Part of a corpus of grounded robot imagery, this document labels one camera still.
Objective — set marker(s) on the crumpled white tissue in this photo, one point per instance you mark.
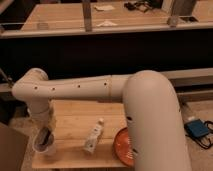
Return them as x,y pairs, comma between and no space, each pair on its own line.
107,23

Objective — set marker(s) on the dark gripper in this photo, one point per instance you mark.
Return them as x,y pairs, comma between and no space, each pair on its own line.
45,138

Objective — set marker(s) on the metal post left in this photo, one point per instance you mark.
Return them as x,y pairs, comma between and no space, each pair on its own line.
87,15

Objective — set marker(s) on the black tool pile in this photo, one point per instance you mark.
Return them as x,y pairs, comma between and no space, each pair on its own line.
141,5

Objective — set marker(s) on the orange ribbed plate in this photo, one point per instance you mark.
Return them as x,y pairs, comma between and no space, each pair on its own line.
122,147

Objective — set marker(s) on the metal post right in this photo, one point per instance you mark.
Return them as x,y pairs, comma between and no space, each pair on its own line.
181,9

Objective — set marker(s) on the brown cardboard box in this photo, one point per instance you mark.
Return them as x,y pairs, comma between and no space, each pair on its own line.
12,148

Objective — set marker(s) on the white plastic bottle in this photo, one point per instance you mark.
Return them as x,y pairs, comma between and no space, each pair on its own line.
93,138

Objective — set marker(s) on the white paper sheet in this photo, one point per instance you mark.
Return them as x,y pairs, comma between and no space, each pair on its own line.
104,7

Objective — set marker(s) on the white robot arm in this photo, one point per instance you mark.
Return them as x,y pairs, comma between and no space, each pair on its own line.
152,111

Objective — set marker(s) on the metal post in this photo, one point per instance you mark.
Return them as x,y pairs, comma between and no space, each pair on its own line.
87,15
181,9

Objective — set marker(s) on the blue device on floor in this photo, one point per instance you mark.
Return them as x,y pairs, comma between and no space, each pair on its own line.
196,128

